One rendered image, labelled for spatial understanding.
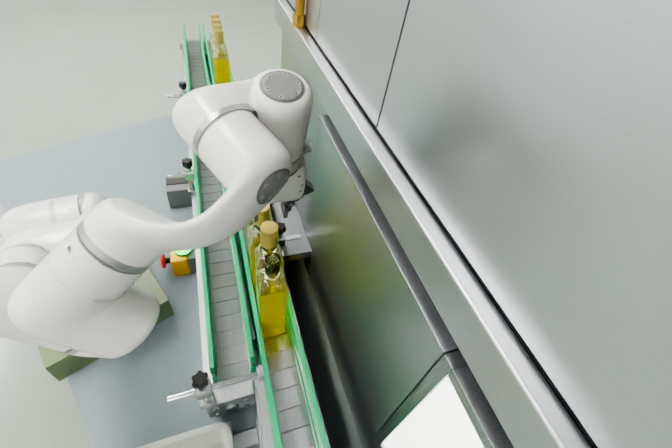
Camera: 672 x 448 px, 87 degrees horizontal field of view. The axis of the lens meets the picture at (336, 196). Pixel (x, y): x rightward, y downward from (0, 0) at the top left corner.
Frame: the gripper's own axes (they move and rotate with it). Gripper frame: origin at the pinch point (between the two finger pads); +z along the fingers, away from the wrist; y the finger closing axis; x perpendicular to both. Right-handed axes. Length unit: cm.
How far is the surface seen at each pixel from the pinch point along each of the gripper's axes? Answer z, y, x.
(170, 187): 49, 23, -39
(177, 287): 49, 23, -5
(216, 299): 32.9, 12.0, 5.1
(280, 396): 26.5, 1.5, 29.1
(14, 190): 61, 72, -52
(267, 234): 4.5, 0.7, 2.9
